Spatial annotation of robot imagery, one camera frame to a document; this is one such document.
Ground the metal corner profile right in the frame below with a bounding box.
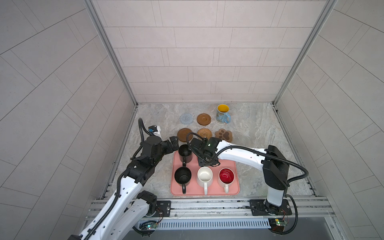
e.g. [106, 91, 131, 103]
[272, 0, 337, 107]

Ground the cork paw print coaster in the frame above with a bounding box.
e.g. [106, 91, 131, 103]
[215, 129, 233, 143]

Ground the woven rattan round coaster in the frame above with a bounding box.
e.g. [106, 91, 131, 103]
[197, 128, 213, 140]

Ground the black mug front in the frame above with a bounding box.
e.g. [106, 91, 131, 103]
[174, 167, 192, 195]

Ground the right circuit board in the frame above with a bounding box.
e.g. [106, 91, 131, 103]
[268, 218, 289, 233]

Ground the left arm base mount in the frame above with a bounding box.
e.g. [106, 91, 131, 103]
[137, 191, 171, 217]

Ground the left circuit board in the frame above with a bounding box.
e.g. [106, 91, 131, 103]
[140, 221, 159, 231]

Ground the metal corner profile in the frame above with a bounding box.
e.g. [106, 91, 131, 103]
[272, 0, 337, 107]
[84, 0, 138, 106]

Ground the metal corner profile left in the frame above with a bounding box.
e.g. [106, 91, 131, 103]
[84, 0, 138, 106]

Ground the blue-grey woven round coaster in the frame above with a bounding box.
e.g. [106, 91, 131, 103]
[179, 113, 194, 125]

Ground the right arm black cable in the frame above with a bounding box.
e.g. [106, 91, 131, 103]
[185, 132, 310, 235]

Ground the white mug red inside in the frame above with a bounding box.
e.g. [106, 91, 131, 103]
[218, 168, 235, 194]

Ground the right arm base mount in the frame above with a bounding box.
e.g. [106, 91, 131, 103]
[244, 199, 292, 216]

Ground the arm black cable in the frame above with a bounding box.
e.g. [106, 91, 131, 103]
[82, 117, 154, 240]
[185, 132, 310, 235]

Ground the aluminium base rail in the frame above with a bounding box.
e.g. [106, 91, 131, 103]
[80, 196, 335, 232]

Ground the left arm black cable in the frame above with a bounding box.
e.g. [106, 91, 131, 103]
[82, 117, 154, 240]

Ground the pink tray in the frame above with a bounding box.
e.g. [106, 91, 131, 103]
[170, 152, 240, 197]

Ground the black mug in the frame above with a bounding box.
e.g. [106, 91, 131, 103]
[174, 167, 192, 195]
[178, 144, 193, 167]

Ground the dark wooden round coaster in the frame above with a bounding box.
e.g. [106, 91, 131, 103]
[177, 128, 194, 143]

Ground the circuit board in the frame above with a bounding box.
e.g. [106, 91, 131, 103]
[140, 221, 159, 231]
[268, 218, 289, 233]

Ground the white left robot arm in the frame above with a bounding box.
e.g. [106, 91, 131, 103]
[69, 135, 179, 240]

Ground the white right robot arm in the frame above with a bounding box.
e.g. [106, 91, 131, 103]
[187, 138, 289, 207]

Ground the blue mug yellow inside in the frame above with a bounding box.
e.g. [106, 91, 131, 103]
[215, 104, 231, 125]

